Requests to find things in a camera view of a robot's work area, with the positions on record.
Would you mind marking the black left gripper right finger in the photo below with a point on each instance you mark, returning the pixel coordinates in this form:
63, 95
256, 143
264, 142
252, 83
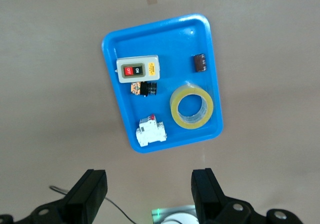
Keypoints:
205, 194

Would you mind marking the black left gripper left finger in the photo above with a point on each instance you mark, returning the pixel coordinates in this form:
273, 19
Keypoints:
86, 196

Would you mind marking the yellow clear packing tape roll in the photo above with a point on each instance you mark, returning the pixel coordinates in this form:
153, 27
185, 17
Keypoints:
174, 106

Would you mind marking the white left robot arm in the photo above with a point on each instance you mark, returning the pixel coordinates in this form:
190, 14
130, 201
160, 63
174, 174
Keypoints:
180, 220

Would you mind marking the white electrical plug block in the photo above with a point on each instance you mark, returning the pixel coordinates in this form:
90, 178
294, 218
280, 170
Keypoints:
150, 133

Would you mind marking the black push button orange label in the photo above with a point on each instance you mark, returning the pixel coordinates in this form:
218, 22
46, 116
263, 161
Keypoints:
148, 88

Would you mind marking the blue plastic tray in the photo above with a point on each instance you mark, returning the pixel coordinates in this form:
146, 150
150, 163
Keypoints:
180, 47

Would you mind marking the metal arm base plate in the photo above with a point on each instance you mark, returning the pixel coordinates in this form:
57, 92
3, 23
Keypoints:
175, 209

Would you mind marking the grey on-off switch box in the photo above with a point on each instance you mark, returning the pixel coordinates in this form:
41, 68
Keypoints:
140, 60

